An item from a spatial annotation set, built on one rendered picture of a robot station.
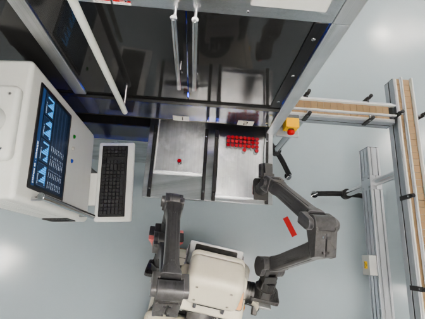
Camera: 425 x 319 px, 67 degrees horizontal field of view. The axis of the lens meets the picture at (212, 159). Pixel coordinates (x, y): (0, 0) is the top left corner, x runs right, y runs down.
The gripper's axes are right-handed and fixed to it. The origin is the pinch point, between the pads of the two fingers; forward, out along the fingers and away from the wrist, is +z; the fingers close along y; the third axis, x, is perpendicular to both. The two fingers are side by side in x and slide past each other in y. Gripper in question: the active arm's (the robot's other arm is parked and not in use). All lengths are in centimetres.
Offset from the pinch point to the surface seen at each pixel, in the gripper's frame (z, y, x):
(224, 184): 14.3, 5.3, 15.2
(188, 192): 14.6, -0.6, 33.8
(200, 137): 15.1, 30.9, 30.2
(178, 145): 15, 25, 42
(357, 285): 100, -48, -100
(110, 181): 21, 3, 77
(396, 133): 11, 43, -82
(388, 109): 14, 58, -80
